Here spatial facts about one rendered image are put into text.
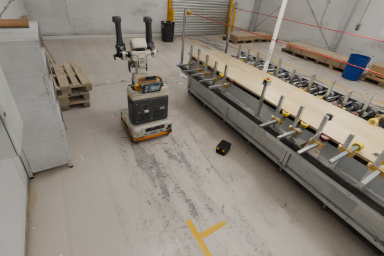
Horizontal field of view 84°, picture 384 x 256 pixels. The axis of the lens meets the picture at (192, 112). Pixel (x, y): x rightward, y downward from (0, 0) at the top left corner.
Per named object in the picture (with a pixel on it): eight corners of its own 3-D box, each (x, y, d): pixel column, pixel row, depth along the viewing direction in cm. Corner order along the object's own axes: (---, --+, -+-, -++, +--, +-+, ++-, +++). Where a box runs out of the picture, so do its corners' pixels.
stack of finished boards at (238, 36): (274, 38, 1029) (275, 35, 1020) (237, 40, 908) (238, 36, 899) (262, 34, 1081) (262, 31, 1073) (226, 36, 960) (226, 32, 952)
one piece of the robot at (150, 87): (163, 92, 302) (166, 82, 284) (138, 96, 285) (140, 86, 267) (160, 87, 306) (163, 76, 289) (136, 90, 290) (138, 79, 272)
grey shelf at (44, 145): (30, 179, 246) (-31, 43, 165) (31, 135, 309) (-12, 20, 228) (73, 167, 267) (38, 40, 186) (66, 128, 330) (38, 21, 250)
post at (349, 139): (330, 174, 209) (354, 135, 184) (326, 171, 211) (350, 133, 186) (331, 173, 211) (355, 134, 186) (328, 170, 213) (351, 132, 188)
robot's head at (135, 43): (148, 46, 295) (145, 36, 297) (133, 47, 285) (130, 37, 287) (145, 51, 308) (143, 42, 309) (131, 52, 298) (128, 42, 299)
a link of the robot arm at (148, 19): (146, 16, 295) (153, 16, 300) (143, 16, 306) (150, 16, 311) (148, 49, 314) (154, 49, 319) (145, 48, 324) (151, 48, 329)
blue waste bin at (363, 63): (355, 83, 635) (367, 59, 597) (335, 76, 676) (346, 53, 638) (364, 80, 664) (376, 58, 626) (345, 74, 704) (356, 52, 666)
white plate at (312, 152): (316, 159, 217) (320, 151, 212) (294, 143, 235) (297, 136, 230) (316, 159, 217) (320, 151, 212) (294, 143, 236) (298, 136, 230)
